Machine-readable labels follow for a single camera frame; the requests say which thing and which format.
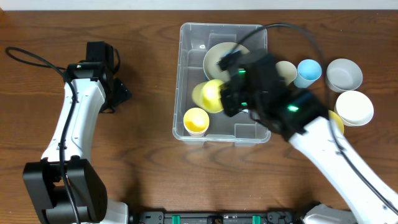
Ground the cream white cup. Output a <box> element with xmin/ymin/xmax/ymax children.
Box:
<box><xmin>275</xmin><ymin>61</ymin><xmax>297</xmax><ymax>86</ymax></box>

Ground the cream large bowl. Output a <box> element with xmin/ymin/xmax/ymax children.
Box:
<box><xmin>203</xmin><ymin>42</ymin><xmax>236</xmax><ymax>82</ymax></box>

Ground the yellow cup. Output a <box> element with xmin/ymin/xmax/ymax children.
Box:
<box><xmin>192</xmin><ymin>79</ymin><xmax>224</xmax><ymax>113</ymax></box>
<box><xmin>183</xmin><ymin>108</ymin><xmax>210</xmax><ymax>137</ymax></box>

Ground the light blue cup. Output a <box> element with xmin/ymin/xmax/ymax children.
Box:
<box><xmin>294</xmin><ymin>59</ymin><xmax>322</xmax><ymax>88</ymax></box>

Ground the yellow small bowl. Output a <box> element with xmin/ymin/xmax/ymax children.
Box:
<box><xmin>328</xmin><ymin>110</ymin><xmax>345</xmax><ymax>134</ymax></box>

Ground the grey small bowl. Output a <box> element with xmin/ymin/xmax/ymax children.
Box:
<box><xmin>326</xmin><ymin>58</ymin><xmax>363</xmax><ymax>93</ymax></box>

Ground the white small bowl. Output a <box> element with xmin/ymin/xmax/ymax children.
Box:
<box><xmin>334</xmin><ymin>91</ymin><xmax>374</xmax><ymax>126</ymax></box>

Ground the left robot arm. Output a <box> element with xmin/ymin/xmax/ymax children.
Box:
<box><xmin>22</xmin><ymin>41</ymin><xmax>132</xmax><ymax>223</ymax></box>

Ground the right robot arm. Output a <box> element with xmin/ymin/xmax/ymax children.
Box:
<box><xmin>220</xmin><ymin>68</ymin><xmax>397</xmax><ymax>223</ymax></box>

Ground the clear plastic storage container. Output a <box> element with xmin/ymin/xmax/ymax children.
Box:
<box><xmin>172</xmin><ymin>22</ymin><xmax>271</xmax><ymax>146</ymax></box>

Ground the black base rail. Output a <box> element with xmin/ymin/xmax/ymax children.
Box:
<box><xmin>133</xmin><ymin>211</ymin><xmax>300</xmax><ymax>224</ymax></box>

